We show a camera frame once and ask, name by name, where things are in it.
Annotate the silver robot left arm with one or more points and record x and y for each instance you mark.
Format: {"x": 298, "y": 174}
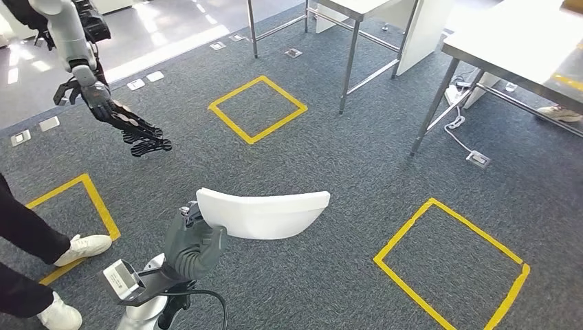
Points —
{"x": 145, "y": 314}

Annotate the white power strip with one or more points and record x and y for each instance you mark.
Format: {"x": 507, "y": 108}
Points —
{"x": 455, "y": 95}

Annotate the standing person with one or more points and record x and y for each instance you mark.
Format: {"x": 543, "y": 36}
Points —
{"x": 27, "y": 232}

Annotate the bystander robot grey hand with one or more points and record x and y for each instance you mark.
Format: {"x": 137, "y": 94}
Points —
{"x": 99, "y": 102}

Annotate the metal floor outlet box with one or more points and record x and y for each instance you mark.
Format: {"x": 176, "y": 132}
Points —
{"x": 217, "y": 45}
{"x": 49, "y": 123}
{"x": 135, "y": 84}
{"x": 478, "y": 159}
{"x": 293, "y": 53}
{"x": 237, "y": 38}
{"x": 155, "y": 76}
{"x": 20, "y": 137}

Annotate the yellow floor tape square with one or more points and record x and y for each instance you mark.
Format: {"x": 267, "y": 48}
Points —
{"x": 102, "y": 207}
{"x": 231, "y": 126}
{"x": 402, "y": 230}

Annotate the steel table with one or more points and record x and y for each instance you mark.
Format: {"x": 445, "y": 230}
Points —
{"x": 350, "y": 64}

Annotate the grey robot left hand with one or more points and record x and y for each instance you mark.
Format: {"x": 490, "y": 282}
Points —
{"x": 191, "y": 248}

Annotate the bystander robot silver arm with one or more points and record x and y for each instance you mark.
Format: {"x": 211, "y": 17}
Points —
{"x": 66, "y": 36}

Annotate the white curved plastic part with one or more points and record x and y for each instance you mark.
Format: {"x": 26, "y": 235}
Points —
{"x": 264, "y": 216}

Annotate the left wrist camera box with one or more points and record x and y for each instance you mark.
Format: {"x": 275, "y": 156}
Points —
{"x": 120, "y": 278}

